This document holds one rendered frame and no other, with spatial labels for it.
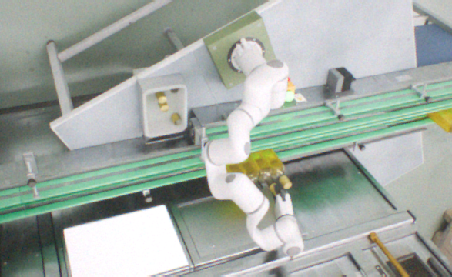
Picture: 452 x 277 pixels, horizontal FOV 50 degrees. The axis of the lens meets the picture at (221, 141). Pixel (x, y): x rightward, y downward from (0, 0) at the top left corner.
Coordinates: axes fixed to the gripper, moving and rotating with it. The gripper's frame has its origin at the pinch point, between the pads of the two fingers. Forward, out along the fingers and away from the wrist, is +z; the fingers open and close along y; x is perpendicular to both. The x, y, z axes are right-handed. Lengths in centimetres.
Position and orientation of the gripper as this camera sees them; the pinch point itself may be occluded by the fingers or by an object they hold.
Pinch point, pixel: (277, 191)
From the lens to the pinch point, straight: 192.9
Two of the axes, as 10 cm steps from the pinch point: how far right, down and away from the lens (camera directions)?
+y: 0.3, -7.7, -6.3
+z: -1.1, -6.3, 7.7
